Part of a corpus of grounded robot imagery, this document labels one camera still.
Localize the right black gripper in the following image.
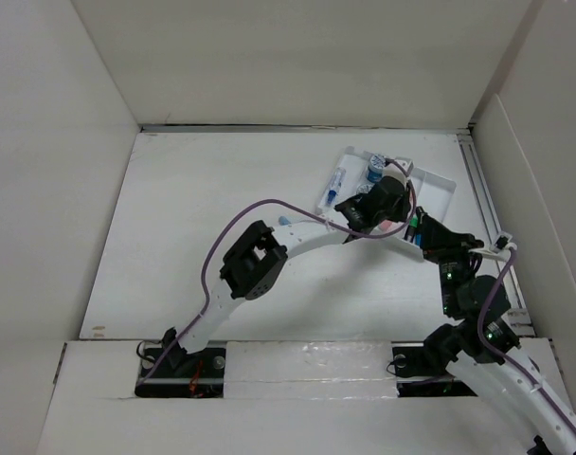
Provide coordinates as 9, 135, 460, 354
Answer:
418, 212, 482, 316

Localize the green highlighter marker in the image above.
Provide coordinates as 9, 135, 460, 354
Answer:
404, 216, 418, 243

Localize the pink capped small tube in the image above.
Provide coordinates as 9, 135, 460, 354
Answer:
378, 220, 399, 232

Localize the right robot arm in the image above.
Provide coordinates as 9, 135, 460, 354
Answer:
417, 209, 576, 454

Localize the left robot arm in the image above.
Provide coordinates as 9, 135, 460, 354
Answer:
163, 176, 416, 376

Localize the white organizer tray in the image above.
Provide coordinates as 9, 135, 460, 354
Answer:
315, 146, 457, 261

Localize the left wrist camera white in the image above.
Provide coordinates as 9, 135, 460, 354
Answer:
384, 157, 414, 178

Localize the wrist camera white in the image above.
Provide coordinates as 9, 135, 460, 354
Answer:
384, 157, 414, 178
492, 231, 517, 252

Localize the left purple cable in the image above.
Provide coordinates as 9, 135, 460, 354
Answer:
138, 160, 417, 388

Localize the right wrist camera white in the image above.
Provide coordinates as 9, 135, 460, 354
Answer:
492, 231, 517, 252

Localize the aluminium rail back edge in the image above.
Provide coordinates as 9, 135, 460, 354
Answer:
140, 123, 471, 135

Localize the aluminium rail right side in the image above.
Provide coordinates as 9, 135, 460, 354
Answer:
457, 133, 537, 338

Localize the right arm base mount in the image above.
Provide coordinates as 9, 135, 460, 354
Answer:
386, 324, 476, 398

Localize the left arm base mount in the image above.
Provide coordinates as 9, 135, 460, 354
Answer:
135, 328, 226, 399

